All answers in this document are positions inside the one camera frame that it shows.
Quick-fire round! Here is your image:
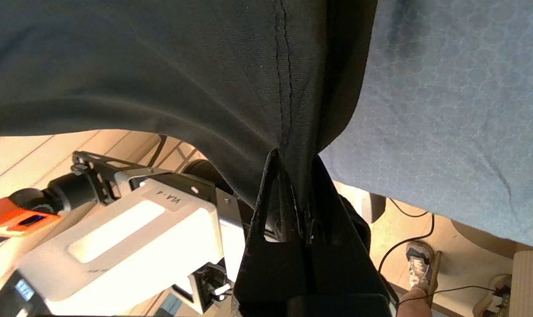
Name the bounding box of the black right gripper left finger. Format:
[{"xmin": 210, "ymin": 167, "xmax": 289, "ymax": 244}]
[{"xmin": 233, "ymin": 149, "xmax": 313, "ymax": 315}]

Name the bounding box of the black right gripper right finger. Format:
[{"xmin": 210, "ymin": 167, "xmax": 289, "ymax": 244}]
[{"xmin": 302, "ymin": 156, "xmax": 397, "ymax": 309}]

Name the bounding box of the black moon print t-shirt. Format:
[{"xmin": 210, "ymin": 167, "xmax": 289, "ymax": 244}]
[{"xmin": 0, "ymin": 0, "xmax": 378, "ymax": 240}]

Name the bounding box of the grey sneaker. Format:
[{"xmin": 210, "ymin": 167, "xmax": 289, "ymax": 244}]
[{"xmin": 405, "ymin": 241, "xmax": 442, "ymax": 304}]

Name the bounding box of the white sneaker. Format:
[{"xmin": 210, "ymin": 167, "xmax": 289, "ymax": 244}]
[{"xmin": 473, "ymin": 274, "xmax": 514, "ymax": 317}]

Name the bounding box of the brown cardboard box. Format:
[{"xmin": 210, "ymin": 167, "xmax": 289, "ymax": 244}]
[{"xmin": 511, "ymin": 250, "xmax": 533, "ymax": 317}]

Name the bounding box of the blue bed sheet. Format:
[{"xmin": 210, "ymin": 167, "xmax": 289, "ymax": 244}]
[{"xmin": 319, "ymin": 0, "xmax": 533, "ymax": 251}]

